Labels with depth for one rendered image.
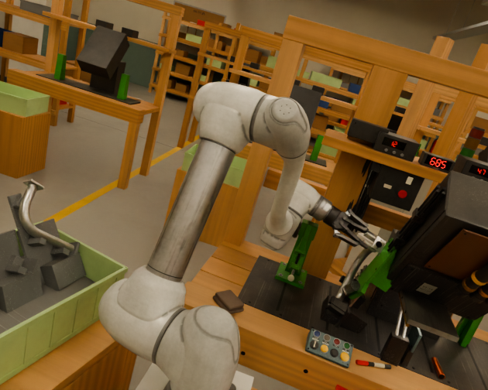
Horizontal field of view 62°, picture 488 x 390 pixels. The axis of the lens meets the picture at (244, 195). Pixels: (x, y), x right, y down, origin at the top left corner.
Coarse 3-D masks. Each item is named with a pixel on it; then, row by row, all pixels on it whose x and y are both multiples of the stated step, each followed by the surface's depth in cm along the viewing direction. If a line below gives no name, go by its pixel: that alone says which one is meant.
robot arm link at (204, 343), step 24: (192, 312) 98; (216, 312) 99; (168, 336) 97; (192, 336) 93; (216, 336) 93; (168, 360) 96; (192, 360) 93; (216, 360) 93; (192, 384) 95; (216, 384) 95
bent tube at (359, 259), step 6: (378, 240) 154; (372, 246) 152; (378, 246) 156; (360, 252) 163; (366, 252) 160; (378, 252) 153; (360, 258) 162; (354, 264) 163; (360, 264) 163; (354, 270) 161; (348, 276) 160; (354, 276) 161; (342, 282) 160; (348, 282) 158; (342, 294) 156
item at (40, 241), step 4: (32, 236) 134; (28, 240) 134; (32, 240) 133; (36, 240) 132; (40, 240) 131; (44, 240) 133; (28, 244) 133; (32, 244) 132; (36, 244) 132; (40, 244) 132; (44, 244) 133; (52, 248) 142; (56, 248) 141; (60, 248) 140; (64, 248) 140; (52, 252) 141; (56, 252) 140; (60, 252) 139; (64, 252) 140; (68, 252) 141; (56, 256) 143
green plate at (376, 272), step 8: (392, 240) 149; (384, 248) 151; (392, 248) 143; (376, 256) 154; (384, 256) 146; (392, 256) 142; (376, 264) 148; (384, 264) 143; (368, 272) 151; (376, 272) 145; (384, 272) 145; (360, 280) 154; (368, 280) 146; (376, 280) 147; (384, 280) 146; (384, 288) 147
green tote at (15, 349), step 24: (72, 240) 148; (96, 264) 145; (120, 264) 141; (96, 288) 128; (48, 312) 111; (72, 312) 122; (96, 312) 134; (0, 336) 99; (24, 336) 107; (48, 336) 116; (72, 336) 127; (0, 360) 102; (24, 360) 110; (0, 384) 106
